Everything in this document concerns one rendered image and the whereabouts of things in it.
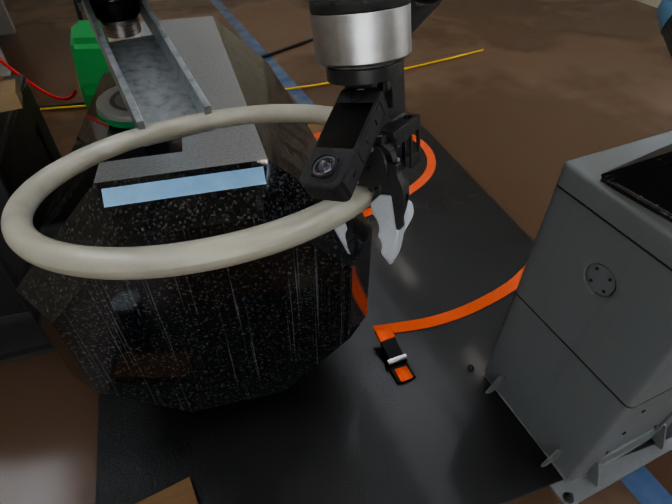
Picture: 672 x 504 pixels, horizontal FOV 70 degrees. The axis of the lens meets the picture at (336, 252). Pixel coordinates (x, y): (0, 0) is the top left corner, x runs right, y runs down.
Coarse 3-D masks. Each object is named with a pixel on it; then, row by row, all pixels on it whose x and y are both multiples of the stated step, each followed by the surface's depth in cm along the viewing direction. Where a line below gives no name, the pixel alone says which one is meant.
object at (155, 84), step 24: (144, 0) 102; (96, 24) 94; (120, 48) 97; (144, 48) 98; (168, 48) 91; (120, 72) 84; (144, 72) 92; (168, 72) 93; (144, 96) 87; (168, 96) 88; (192, 96) 85; (144, 120) 83
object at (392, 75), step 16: (400, 64) 44; (336, 80) 44; (352, 80) 43; (368, 80) 43; (384, 80) 43; (400, 80) 49; (384, 96) 48; (400, 96) 49; (400, 112) 50; (384, 128) 48; (400, 128) 47; (416, 128) 50; (384, 144) 46; (400, 144) 48; (416, 144) 52; (368, 160) 47; (384, 160) 46; (400, 160) 51; (416, 160) 52; (368, 176) 48; (384, 176) 47
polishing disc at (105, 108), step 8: (112, 88) 121; (104, 96) 118; (112, 96) 118; (120, 96) 118; (96, 104) 114; (104, 104) 114; (112, 104) 114; (120, 104) 114; (104, 112) 111; (112, 112) 111; (120, 112) 111; (112, 120) 111; (120, 120) 110; (128, 120) 110
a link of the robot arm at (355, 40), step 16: (320, 16) 41; (336, 16) 40; (352, 16) 39; (368, 16) 39; (384, 16) 39; (400, 16) 40; (320, 32) 41; (336, 32) 40; (352, 32) 40; (368, 32) 40; (384, 32) 40; (400, 32) 41; (320, 48) 42; (336, 48) 41; (352, 48) 40; (368, 48) 40; (384, 48) 41; (400, 48) 42; (320, 64) 43; (336, 64) 42; (352, 64) 41; (368, 64) 41; (384, 64) 43
